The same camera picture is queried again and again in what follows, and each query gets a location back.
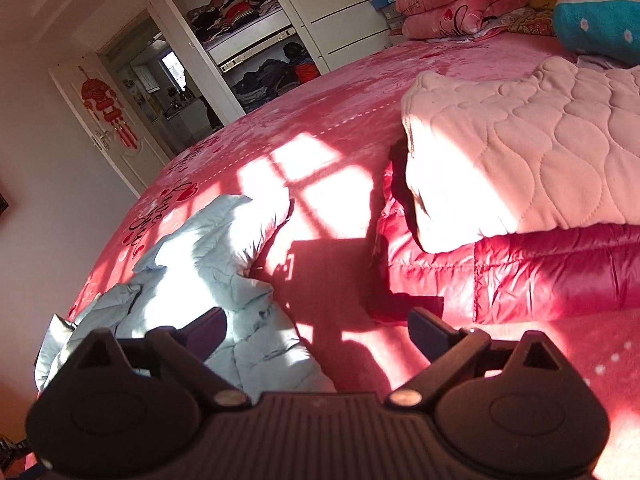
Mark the teal dotted pillow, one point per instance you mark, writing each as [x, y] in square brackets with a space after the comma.
[595, 25]

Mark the white door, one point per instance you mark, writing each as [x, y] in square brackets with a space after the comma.
[145, 170]

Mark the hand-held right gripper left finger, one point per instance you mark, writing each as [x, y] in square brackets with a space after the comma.
[207, 332]

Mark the stack of folded clothes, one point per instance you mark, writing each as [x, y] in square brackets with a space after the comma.
[280, 77]
[235, 7]

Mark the white wardrobe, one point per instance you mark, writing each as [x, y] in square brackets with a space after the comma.
[340, 10]

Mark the red knot decoration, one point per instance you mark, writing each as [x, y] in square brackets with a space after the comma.
[100, 100]

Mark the pink folded blanket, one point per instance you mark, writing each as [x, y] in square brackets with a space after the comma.
[450, 0]

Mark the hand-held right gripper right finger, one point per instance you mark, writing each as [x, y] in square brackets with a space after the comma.
[430, 332]

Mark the red puffer jacket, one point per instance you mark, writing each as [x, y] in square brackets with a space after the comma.
[525, 275]

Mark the stack of blue boxes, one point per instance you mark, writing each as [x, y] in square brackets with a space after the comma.
[385, 5]

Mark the floral patterned cloth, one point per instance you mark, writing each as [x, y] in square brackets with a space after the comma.
[525, 22]

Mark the light blue puffer jacket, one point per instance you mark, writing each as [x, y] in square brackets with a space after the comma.
[215, 260]

